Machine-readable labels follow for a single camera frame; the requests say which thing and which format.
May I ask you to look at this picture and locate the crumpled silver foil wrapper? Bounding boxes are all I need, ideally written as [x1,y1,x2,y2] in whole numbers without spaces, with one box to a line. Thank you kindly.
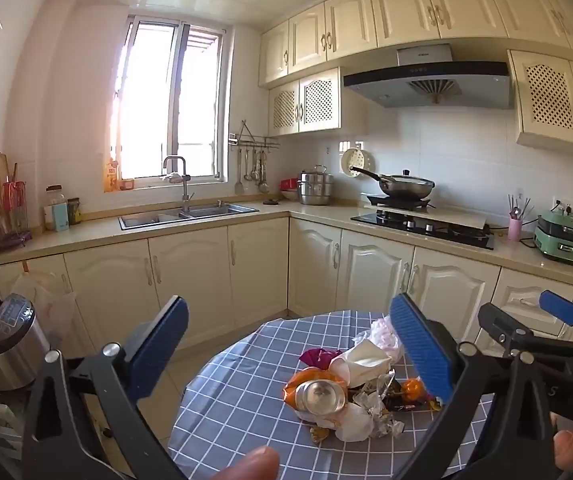
[352,369,406,439]

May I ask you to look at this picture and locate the orange window ornament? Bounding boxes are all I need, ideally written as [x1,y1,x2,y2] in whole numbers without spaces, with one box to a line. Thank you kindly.
[103,157,120,192]

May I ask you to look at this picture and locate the stainless steel steamer pot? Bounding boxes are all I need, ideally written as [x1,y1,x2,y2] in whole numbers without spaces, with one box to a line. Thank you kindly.
[297,164,335,206]

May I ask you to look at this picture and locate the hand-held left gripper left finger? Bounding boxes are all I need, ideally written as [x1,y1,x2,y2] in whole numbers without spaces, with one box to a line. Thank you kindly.
[20,295,190,480]

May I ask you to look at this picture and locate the cream lower cabinets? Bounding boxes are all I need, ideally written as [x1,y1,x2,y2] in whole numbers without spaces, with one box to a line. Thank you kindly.
[0,217,573,358]

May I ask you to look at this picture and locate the silver metal can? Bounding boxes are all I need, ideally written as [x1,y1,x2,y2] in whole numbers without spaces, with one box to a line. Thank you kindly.
[293,379,350,422]

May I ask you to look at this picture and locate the round table checkered cloth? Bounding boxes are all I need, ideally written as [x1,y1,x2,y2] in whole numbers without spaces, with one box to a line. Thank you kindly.
[166,308,498,480]

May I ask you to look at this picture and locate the steel kitchen faucet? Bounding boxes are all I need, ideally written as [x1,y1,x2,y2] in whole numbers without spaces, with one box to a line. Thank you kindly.
[163,156,196,213]

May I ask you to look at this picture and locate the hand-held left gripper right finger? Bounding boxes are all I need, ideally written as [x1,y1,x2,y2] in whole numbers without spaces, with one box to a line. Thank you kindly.
[389,292,558,480]

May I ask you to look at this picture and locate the white round steaming plate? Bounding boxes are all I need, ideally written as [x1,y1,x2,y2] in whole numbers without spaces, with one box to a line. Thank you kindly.
[340,148,375,179]

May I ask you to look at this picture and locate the red utensil rack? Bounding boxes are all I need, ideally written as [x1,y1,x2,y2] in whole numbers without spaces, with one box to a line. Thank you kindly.
[0,162,33,252]

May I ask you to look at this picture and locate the crumpled clear plastic bag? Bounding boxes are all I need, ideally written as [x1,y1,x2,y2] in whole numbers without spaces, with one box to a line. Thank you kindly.
[353,317,405,362]

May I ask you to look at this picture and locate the plastic jar with label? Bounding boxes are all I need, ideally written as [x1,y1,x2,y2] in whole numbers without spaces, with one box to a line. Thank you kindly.
[45,185,70,208]

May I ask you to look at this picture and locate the light blue box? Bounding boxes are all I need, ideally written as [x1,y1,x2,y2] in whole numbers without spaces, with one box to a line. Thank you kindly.
[50,204,70,232]

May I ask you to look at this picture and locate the cream cabinets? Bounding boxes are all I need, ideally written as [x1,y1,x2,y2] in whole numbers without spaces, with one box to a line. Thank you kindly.
[0,217,573,358]
[259,0,573,88]

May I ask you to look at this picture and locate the cream upper cabinets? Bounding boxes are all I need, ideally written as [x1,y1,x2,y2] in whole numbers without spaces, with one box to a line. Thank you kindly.
[259,0,573,88]

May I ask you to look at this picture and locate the person's right hand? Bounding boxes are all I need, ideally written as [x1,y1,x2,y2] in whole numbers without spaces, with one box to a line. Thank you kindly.
[549,410,573,473]

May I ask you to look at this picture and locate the black glass gas stove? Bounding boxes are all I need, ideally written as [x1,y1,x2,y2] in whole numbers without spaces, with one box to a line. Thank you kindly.
[350,211,496,251]

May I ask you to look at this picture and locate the person's left hand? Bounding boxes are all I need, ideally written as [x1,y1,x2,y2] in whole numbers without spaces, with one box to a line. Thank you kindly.
[214,446,281,480]

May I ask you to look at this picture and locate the green electric cooker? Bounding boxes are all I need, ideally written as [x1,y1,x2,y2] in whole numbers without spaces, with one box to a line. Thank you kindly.
[533,210,573,265]

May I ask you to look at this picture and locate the crumpled white tissue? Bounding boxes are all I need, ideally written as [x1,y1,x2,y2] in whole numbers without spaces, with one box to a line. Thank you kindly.
[333,402,375,443]

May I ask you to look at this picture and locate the stainless steel rice cooker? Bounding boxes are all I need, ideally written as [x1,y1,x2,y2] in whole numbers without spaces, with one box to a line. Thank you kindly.
[0,257,51,392]

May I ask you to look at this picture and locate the white paper bag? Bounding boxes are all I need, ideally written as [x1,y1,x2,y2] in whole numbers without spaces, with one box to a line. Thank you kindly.
[328,341,393,387]

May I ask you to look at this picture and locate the steel wok with black handle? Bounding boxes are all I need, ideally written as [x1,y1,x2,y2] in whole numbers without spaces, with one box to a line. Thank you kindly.
[349,166,436,199]

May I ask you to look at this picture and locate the stainless steel double sink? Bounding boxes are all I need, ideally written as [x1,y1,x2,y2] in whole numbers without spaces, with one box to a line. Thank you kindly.
[119,202,260,231]

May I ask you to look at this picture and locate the orange snack wrapper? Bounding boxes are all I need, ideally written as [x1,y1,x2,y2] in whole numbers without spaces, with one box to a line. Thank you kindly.
[283,367,337,408]

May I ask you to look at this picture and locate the metal utensil rail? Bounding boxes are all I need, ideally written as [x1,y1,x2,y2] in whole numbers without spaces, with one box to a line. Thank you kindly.
[229,120,281,152]

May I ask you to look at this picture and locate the sliding glass window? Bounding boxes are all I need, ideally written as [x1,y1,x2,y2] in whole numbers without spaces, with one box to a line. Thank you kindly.
[111,15,230,192]

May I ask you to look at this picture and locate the hanging translucent plastic bag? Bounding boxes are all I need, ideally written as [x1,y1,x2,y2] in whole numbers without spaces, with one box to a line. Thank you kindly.
[9,260,78,347]

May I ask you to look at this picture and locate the dark candy wrapper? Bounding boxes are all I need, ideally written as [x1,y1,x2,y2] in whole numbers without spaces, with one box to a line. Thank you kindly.
[383,390,443,414]

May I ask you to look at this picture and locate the grey range hood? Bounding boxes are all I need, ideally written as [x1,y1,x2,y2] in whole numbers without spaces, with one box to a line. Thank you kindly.
[343,44,514,110]

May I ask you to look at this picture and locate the cream lattice door cabinet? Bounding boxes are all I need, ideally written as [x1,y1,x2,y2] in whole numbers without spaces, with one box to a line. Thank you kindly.
[268,67,342,137]
[509,50,573,154]

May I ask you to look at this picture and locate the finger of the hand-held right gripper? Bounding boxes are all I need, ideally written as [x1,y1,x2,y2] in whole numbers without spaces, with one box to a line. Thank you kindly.
[539,289,573,353]
[477,302,573,359]

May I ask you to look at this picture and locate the magenta foil wrapper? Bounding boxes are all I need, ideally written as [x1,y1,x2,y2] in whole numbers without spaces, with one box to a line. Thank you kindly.
[299,347,340,370]

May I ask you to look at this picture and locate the hanging metal ladle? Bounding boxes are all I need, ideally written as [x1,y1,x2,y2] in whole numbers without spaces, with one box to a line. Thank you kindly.
[258,150,271,195]

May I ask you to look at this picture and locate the pink utensil holder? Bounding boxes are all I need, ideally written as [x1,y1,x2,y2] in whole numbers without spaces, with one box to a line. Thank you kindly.
[507,194,534,242]

